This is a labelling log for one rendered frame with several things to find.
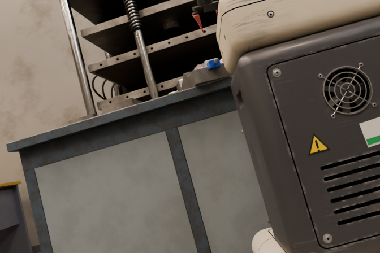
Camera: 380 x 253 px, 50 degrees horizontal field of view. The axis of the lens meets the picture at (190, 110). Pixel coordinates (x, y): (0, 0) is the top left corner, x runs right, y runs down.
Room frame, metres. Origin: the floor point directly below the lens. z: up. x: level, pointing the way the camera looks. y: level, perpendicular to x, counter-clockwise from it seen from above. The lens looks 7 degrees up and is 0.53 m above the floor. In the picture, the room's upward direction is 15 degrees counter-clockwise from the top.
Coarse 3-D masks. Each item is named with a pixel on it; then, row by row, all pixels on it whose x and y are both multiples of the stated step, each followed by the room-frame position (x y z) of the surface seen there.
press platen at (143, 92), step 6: (174, 78) 2.45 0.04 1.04; (180, 78) 2.44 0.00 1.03; (162, 84) 2.46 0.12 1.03; (168, 84) 2.45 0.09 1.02; (174, 84) 2.45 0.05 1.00; (138, 90) 2.48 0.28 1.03; (144, 90) 2.48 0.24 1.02; (162, 90) 2.46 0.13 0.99; (120, 96) 2.49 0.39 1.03; (126, 96) 2.49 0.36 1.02; (132, 96) 2.48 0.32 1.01; (138, 96) 2.48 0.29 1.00; (144, 96) 2.48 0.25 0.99; (102, 102) 2.51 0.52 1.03; (108, 102) 2.51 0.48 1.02; (114, 102) 2.50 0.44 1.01
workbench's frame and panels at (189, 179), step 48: (192, 96) 1.55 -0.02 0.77; (48, 144) 1.69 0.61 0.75; (96, 144) 1.66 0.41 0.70; (144, 144) 1.63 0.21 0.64; (192, 144) 1.61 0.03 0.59; (240, 144) 1.58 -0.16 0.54; (48, 192) 1.69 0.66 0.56; (96, 192) 1.67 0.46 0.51; (144, 192) 1.64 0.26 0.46; (192, 192) 1.61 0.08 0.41; (240, 192) 1.59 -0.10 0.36; (48, 240) 1.70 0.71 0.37; (96, 240) 1.67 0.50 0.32; (144, 240) 1.65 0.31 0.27; (192, 240) 1.62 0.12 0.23; (240, 240) 1.60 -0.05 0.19
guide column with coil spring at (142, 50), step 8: (128, 8) 2.42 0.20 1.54; (136, 16) 2.43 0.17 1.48; (136, 32) 2.42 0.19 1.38; (136, 40) 2.43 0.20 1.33; (144, 40) 2.44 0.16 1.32; (144, 48) 2.42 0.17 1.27; (144, 56) 2.42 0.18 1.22; (144, 64) 2.42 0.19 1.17; (144, 72) 2.43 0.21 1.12; (152, 72) 2.43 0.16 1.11; (152, 80) 2.42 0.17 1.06; (152, 88) 2.42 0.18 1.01; (152, 96) 2.42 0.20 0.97
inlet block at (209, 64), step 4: (208, 60) 1.52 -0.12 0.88; (212, 60) 1.48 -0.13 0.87; (216, 60) 1.44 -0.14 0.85; (204, 64) 1.54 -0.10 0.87; (208, 64) 1.50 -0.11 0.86; (212, 64) 1.48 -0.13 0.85; (216, 64) 1.49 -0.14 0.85; (220, 64) 1.49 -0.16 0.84; (208, 68) 1.51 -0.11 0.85; (212, 68) 1.50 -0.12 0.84; (216, 68) 1.52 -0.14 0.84
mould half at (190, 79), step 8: (192, 72) 1.51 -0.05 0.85; (200, 72) 1.51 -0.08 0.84; (208, 72) 1.51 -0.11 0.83; (216, 72) 1.52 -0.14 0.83; (224, 72) 1.52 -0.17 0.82; (184, 80) 1.72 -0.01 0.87; (192, 80) 1.55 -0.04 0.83; (200, 80) 1.51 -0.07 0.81; (208, 80) 1.51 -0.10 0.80; (184, 88) 1.78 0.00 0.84
